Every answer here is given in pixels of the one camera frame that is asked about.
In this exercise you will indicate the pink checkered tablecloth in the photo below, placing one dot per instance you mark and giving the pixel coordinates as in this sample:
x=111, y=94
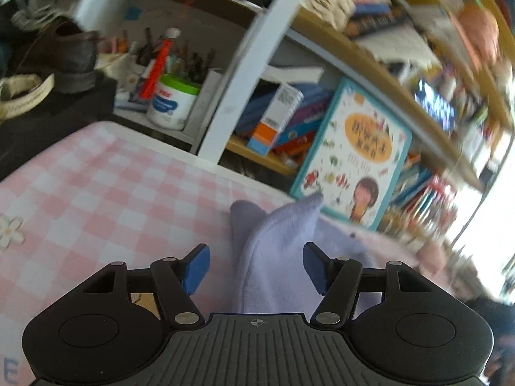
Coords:
x=100, y=193

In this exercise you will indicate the bunch of pens and brushes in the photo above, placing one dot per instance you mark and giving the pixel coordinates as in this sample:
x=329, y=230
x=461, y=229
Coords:
x=189, y=62

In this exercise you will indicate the white can with green lid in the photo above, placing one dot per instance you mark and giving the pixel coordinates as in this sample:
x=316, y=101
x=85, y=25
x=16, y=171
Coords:
x=171, y=104

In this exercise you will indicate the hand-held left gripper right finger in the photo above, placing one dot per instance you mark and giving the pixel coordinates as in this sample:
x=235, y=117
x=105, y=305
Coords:
x=316, y=267

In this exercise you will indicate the row of colourful thin books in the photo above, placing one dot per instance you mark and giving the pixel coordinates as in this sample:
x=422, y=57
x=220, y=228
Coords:
x=422, y=193

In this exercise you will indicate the phone with lit screen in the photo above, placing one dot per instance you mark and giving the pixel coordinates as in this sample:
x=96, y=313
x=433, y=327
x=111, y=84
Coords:
x=436, y=104

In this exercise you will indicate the brown leather shoe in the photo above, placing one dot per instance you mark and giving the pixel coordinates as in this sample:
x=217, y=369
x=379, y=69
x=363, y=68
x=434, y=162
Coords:
x=60, y=54

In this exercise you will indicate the purple and pink sweater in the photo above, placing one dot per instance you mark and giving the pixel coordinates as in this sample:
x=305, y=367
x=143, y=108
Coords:
x=273, y=249

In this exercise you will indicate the red tassel ornament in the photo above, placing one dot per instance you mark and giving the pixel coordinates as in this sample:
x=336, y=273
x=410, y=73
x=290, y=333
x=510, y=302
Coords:
x=157, y=68

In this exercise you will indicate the white and orange toothbrush box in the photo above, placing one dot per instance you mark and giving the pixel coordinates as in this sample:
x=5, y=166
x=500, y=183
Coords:
x=273, y=120

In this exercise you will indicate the row of blue books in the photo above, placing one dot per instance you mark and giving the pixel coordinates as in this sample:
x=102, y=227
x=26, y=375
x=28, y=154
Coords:
x=309, y=108

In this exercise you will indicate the white and wooden bookshelf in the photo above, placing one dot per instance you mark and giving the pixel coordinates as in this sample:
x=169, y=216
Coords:
x=241, y=80

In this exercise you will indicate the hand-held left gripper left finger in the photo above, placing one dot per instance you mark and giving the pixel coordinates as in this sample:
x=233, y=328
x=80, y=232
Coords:
x=196, y=267

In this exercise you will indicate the children's picture book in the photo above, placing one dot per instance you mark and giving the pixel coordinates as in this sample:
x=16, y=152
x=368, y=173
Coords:
x=354, y=157

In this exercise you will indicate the black box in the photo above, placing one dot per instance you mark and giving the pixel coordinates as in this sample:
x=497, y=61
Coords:
x=52, y=124

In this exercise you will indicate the pink plush toy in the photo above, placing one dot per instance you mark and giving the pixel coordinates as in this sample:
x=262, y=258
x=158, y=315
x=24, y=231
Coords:
x=431, y=258

